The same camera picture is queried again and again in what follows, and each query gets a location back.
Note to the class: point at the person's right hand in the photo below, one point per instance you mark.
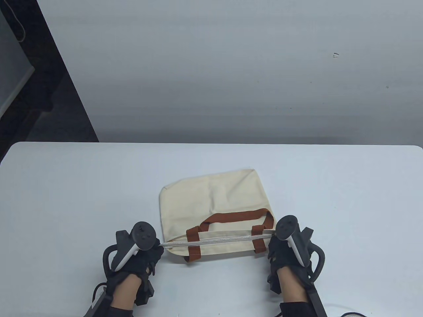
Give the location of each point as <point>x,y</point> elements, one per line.
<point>281,256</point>

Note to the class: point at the person's left hand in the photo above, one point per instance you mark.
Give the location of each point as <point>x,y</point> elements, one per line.
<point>145,259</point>

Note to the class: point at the person's right forearm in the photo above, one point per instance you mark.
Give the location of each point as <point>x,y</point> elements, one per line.
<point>294,290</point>

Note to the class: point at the person's left forearm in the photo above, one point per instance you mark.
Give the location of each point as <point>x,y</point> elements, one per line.
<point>124,294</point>

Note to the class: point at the dark grey left hand controller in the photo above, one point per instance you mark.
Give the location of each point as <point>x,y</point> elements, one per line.
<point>142,234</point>

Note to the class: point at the dark grey hand controller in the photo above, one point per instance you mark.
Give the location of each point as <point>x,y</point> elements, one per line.
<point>287,228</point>
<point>142,234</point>

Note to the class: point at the dark grey right hand controller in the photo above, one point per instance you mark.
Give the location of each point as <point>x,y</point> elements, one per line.
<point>287,228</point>

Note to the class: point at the grey glass panel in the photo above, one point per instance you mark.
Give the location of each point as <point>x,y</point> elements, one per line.
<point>11,66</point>

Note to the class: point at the black left wrist camera module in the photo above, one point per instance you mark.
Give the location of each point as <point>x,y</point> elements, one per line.
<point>143,292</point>

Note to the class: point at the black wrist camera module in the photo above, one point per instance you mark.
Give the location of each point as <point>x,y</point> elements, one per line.
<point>317,302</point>
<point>143,292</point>

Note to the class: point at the black right wrist camera module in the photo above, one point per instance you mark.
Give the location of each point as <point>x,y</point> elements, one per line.
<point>317,302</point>

